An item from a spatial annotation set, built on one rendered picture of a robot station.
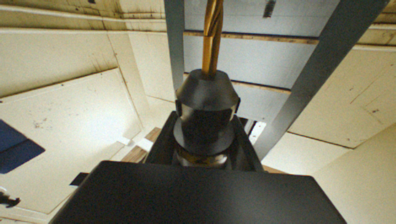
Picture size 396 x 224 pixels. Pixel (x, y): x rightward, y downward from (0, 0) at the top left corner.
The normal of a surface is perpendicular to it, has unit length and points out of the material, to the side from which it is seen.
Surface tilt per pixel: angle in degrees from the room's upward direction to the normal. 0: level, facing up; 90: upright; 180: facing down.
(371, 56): 90
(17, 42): 90
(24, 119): 90
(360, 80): 90
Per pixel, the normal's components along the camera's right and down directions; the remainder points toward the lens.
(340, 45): -0.36, 0.55
